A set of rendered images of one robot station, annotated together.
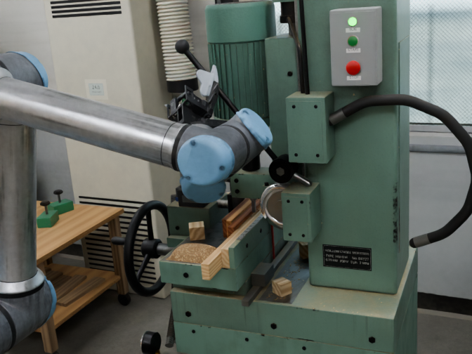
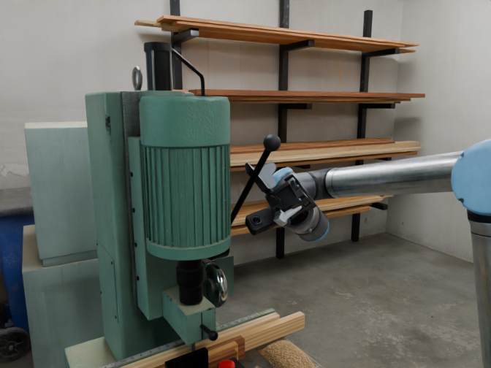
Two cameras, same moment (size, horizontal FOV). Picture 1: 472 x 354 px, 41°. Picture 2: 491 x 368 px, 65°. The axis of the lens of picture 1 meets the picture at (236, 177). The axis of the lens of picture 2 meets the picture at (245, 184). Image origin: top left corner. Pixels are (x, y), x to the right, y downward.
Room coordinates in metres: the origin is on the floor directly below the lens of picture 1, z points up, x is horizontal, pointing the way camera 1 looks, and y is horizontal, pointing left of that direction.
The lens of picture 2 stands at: (2.20, 0.49, 1.49)
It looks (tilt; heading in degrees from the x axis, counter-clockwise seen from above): 12 degrees down; 214
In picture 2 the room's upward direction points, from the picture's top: straight up
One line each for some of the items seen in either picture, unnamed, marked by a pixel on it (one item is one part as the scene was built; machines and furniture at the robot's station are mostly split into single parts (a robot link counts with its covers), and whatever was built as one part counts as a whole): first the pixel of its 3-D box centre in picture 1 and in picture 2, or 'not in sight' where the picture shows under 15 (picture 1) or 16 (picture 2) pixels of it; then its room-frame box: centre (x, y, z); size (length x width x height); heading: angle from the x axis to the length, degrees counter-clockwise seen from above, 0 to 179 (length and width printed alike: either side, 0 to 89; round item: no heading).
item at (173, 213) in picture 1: (199, 213); not in sight; (1.74, 0.12, 0.92); 0.15 x 0.13 x 0.09; 156
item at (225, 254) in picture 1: (267, 215); (170, 361); (1.65, -0.08, 0.93); 0.60 x 0.02 x 0.05; 156
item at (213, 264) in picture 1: (256, 220); (186, 363); (1.63, -0.05, 0.92); 0.68 x 0.02 x 0.04; 156
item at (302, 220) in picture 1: (301, 211); (214, 274); (1.40, -0.15, 1.02); 0.09 x 0.07 x 0.12; 156
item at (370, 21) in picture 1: (356, 46); not in sight; (1.36, -0.28, 1.40); 0.10 x 0.06 x 0.16; 66
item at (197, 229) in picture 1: (197, 230); not in sight; (1.59, 0.12, 0.92); 0.04 x 0.04 x 0.04; 4
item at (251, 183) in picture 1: (258, 185); (188, 314); (1.61, -0.06, 1.03); 0.14 x 0.07 x 0.09; 66
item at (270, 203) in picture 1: (284, 206); (213, 285); (1.45, -0.11, 1.02); 0.12 x 0.03 x 0.12; 66
